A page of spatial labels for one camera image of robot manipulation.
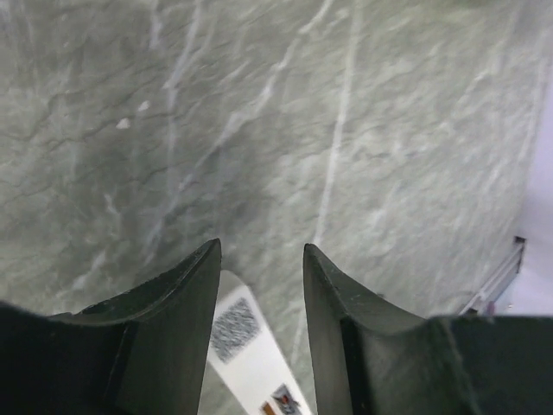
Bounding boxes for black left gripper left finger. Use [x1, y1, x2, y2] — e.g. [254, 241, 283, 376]
[1, 239, 221, 414]

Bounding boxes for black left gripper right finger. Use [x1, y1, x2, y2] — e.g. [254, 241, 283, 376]
[303, 244, 552, 414]

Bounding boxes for white remote control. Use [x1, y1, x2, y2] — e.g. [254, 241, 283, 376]
[207, 270, 312, 414]

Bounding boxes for battery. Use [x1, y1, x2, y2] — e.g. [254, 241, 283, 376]
[260, 384, 302, 415]

